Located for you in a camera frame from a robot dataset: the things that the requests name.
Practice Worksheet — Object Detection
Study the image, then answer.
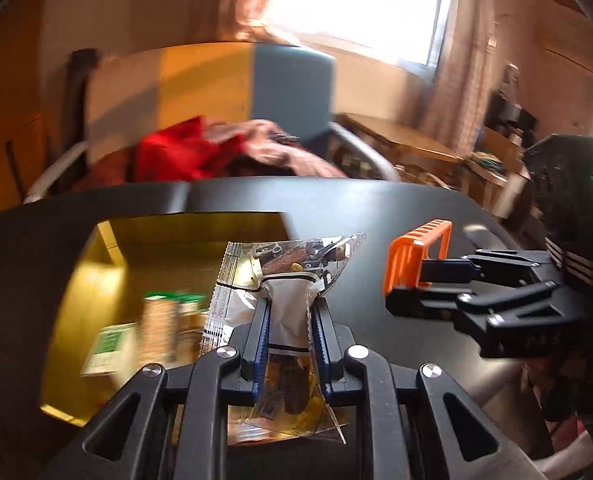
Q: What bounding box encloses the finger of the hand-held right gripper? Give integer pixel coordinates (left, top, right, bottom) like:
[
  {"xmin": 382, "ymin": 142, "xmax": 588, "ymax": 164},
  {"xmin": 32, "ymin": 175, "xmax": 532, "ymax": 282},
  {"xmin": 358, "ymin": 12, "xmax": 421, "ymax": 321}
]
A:
[
  {"xmin": 385, "ymin": 282, "xmax": 572, "ymax": 336},
  {"xmin": 419, "ymin": 249, "xmax": 549, "ymax": 291}
]

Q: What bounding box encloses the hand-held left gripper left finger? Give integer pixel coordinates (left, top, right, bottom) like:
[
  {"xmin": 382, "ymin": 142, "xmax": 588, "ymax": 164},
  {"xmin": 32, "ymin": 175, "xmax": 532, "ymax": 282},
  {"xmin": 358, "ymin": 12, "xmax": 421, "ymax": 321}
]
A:
[{"xmin": 59, "ymin": 297, "xmax": 273, "ymax": 480}]

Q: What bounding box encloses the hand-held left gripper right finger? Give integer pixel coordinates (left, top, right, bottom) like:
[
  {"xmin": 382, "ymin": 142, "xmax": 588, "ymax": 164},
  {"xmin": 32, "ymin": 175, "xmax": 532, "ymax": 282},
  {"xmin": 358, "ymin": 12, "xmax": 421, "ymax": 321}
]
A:
[{"xmin": 310, "ymin": 297, "xmax": 552, "ymax": 480}]

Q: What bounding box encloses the clear plastic snack bag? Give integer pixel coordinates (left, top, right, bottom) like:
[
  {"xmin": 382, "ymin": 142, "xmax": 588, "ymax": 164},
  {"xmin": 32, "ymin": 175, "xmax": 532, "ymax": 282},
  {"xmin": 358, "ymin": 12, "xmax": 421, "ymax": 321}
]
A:
[{"xmin": 202, "ymin": 232, "xmax": 367, "ymax": 446}]

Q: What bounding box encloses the pile of green snack packets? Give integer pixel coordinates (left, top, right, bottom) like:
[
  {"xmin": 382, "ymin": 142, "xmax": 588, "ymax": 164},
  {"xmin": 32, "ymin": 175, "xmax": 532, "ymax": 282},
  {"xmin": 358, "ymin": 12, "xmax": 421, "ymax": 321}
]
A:
[{"xmin": 80, "ymin": 290, "xmax": 212, "ymax": 377}]

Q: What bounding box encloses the cardboard box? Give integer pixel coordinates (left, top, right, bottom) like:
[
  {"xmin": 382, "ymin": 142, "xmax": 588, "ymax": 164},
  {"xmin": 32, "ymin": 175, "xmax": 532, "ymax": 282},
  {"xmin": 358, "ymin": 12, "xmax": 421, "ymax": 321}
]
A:
[{"xmin": 39, "ymin": 211, "xmax": 297, "ymax": 428}]

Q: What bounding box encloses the person's right hand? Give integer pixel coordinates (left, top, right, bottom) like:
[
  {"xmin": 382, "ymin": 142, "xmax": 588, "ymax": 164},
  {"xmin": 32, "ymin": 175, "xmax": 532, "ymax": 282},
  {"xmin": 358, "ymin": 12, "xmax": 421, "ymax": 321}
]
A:
[{"xmin": 520, "ymin": 357, "xmax": 552, "ymax": 403}]

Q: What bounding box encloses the cluttered wooden desk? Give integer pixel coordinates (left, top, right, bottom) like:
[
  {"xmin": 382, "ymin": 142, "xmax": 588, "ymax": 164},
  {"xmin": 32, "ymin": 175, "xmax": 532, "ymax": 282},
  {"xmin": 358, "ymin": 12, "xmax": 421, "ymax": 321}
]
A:
[{"xmin": 463, "ymin": 125, "xmax": 532, "ymax": 216}]

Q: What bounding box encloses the black monitor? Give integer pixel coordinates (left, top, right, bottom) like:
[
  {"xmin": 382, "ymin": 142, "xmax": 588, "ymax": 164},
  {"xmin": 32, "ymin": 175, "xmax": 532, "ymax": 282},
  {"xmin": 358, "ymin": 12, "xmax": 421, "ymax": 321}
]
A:
[{"xmin": 486, "ymin": 90, "xmax": 537, "ymax": 136}]

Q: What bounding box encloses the wooden side table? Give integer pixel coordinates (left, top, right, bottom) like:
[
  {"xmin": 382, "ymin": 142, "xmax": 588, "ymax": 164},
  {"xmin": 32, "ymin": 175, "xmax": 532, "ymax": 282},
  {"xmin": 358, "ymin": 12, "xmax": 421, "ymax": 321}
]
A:
[{"xmin": 336, "ymin": 112, "xmax": 464, "ymax": 186}]

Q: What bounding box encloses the pink patterned cloth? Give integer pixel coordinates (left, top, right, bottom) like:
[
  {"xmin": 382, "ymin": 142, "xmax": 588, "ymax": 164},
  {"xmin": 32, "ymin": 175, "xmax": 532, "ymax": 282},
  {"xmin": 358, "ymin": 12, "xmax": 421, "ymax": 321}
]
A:
[{"xmin": 206, "ymin": 119, "xmax": 349, "ymax": 179}]

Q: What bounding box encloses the checked curtain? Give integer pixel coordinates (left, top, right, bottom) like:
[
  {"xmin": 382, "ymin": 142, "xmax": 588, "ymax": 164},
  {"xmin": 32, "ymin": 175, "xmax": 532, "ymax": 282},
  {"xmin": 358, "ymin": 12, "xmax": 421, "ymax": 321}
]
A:
[
  {"xmin": 421, "ymin": 0, "xmax": 507, "ymax": 141},
  {"xmin": 221, "ymin": 0, "xmax": 287, "ymax": 46}
]

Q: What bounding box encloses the red cloth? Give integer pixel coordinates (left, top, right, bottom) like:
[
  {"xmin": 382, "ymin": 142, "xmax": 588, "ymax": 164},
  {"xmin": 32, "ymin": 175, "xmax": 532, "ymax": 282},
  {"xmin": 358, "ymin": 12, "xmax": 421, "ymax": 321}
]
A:
[{"xmin": 135, "ymin": 116, "xmax": 247, "ymax": 183}]

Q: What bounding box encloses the blue and yellow armchair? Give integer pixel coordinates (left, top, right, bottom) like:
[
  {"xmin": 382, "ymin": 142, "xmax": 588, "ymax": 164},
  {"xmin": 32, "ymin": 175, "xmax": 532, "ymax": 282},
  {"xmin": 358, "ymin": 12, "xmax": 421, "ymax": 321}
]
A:
[{"xmin": 24, "ymin": 42, "xmax": 402, "ymax": 206}]

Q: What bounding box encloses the window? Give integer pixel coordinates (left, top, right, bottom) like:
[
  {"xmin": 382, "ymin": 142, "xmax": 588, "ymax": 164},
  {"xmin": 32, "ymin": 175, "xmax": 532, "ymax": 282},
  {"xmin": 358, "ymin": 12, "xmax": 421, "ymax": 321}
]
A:
[{"xmin": 271, "ymin": 0, "xmax": 457, "ymax": 68}]

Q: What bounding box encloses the wooden wardrobe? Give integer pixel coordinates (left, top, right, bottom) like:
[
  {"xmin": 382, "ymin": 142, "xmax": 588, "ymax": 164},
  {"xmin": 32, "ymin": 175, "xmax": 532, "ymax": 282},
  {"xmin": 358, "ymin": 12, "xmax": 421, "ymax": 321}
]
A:
[{"xmin": 0, "ymin": 60, "xmax": 82, "ymax": 221}]

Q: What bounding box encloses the dark upright post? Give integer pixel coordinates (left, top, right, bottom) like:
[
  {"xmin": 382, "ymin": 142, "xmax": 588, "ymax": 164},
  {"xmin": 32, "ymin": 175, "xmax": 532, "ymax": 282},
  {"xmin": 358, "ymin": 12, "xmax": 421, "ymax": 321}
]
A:
[{"xmin": 71, "ymin": 49, "xmax": 102, "ymax": 151}]

